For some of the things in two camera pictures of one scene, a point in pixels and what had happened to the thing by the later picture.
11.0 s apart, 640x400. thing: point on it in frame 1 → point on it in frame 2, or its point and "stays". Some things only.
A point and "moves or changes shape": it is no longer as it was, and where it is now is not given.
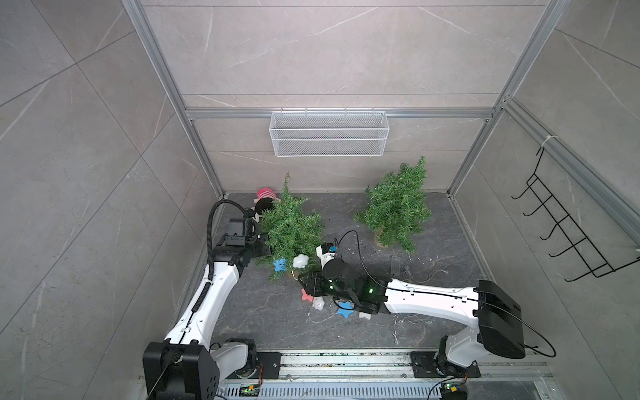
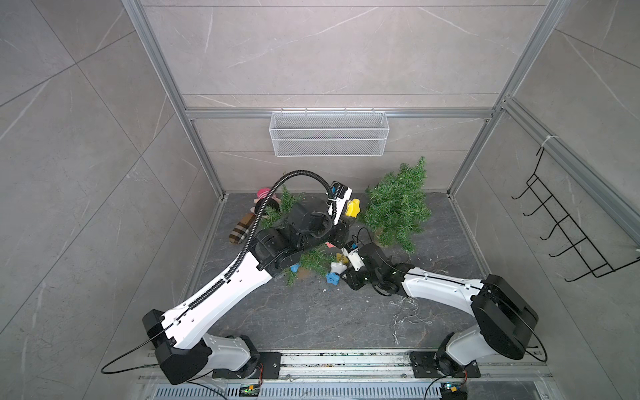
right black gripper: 314,287 → 352,279
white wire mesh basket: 324,134 stays
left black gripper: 265,241 → 338,232
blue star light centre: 346,309 moves or changes shape
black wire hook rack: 597,263 stays
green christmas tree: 396,206 stays
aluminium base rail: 382,374 stays
